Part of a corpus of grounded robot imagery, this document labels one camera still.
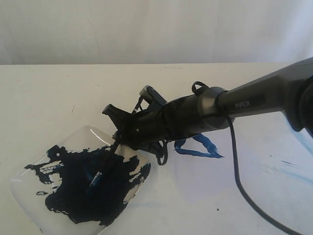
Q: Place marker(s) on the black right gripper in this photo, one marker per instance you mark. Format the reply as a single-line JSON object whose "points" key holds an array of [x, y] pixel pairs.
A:
{"points": [[142, 127]]}

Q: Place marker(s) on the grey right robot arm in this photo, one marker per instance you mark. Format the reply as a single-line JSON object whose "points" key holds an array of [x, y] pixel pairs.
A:
{"points": [[288, 90]]}

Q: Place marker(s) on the white paper sheet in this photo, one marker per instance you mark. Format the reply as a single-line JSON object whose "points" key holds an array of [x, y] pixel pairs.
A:
{"points": [[197, 170]]}

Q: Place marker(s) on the black paintbrush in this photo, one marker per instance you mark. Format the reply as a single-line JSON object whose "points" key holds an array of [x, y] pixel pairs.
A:
{"points": [[95, 183]]}

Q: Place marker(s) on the white square paint plate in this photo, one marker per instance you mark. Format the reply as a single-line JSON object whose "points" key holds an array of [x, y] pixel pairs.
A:
{"points": [[52, 189]]}

